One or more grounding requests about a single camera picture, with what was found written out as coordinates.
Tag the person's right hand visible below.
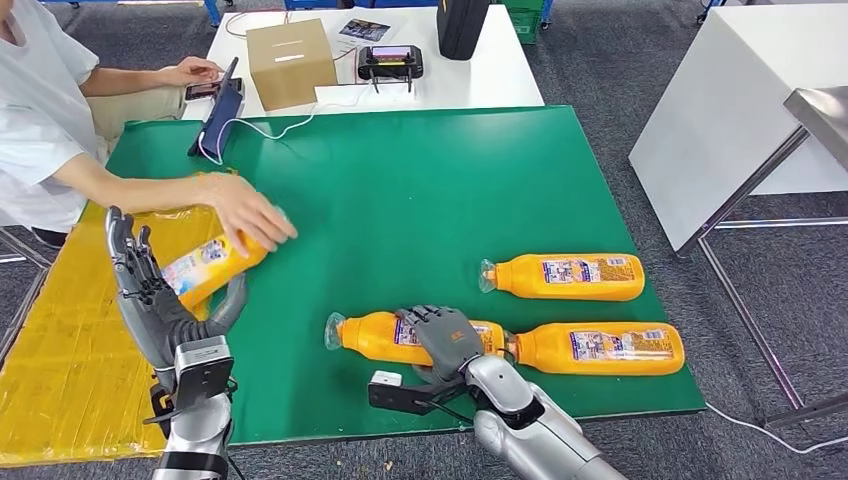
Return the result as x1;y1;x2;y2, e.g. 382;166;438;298
195;172;299;260

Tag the person's left hand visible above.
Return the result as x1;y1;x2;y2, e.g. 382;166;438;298
158;56;225;89

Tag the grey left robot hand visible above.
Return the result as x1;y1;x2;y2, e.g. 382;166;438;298
104;205;248;372

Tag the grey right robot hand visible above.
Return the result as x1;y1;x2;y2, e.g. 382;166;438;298
395;304;486;387

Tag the smartphone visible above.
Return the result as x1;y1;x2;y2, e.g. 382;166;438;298
184;78;245;103

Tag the orange detergent bottle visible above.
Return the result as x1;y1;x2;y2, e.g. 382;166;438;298
478;253;646;303
323;311;508;368
503;321;686;378
160;208;293;313

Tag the tablet in blue case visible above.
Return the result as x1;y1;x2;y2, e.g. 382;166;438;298
187;56;245;159

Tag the brown cardboard box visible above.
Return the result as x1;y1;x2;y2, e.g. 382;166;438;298
245;17;339;113

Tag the yellow taped mat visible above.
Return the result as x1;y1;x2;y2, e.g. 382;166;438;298
0;170;271;468

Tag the green table board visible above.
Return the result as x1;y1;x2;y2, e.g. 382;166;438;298
86;104;708;445

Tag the person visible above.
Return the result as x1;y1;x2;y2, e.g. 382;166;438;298
0;0;299;260

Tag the printed booklet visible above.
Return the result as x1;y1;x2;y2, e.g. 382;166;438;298
334;14;405;48

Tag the black handheld controller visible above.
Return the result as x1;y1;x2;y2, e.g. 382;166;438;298
356;44;425;94

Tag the black hard case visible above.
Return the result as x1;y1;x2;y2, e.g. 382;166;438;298
435;0;493;61

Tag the green plastic crate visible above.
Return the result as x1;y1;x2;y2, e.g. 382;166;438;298
500;0;548;46

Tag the large white table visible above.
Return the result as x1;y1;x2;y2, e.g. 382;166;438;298
627;0;848;254

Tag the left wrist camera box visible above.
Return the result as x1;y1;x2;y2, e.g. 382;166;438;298
170;335;236;415

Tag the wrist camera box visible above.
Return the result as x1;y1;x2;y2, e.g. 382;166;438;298
170;335;236;415
367;369;473;417

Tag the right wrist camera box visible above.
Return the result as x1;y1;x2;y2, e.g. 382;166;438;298
367;369;473;417

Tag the white charging cable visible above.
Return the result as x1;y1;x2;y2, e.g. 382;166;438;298
196;82;372;167

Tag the metal chair frame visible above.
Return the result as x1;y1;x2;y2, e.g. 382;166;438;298
0;225;54;362

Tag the white floor cable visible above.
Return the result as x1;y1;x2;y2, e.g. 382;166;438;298
703;400;848;457

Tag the steel frame table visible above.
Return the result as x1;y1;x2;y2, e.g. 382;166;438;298
675;86;848;429

